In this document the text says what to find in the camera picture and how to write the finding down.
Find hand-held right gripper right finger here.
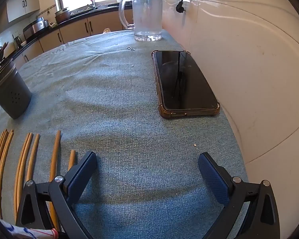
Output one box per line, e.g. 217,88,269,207
198,152,281,239

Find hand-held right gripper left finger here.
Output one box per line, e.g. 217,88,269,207
15,151,98,239

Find group of wooden chopsticks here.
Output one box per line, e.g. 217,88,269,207
0,129,76,232

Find dark grey chopstick holder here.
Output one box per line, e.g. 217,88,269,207
0,60,32,119

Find white printed cloth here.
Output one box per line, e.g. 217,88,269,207
0,219,59,239

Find blue-grey tablecloth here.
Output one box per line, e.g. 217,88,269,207
0,28,250,239

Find smartphone in brown case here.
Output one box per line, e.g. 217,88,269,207
151,50,220,117

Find black gas stove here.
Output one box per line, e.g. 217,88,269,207
0,57,14,80

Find beige lower kitchen cabinets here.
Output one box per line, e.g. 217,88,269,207
14,10,126,64

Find beige kitchen cabinets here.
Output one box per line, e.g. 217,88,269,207
6,0,41,23
14,10,126,64

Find silver black kitchen appliance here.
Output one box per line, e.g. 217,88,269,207
23,17,50,40

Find black kitchen countertop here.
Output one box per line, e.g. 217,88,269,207
5,3,134,63

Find brown cooking pot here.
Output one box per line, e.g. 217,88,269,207
55,7,71,23

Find steel kitchen sink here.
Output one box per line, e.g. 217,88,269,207
71,4,110,14

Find clear glass mug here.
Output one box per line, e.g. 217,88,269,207
118,0,163,42

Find beige upper kitchen cabinets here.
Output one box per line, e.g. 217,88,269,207
6,0,41,23

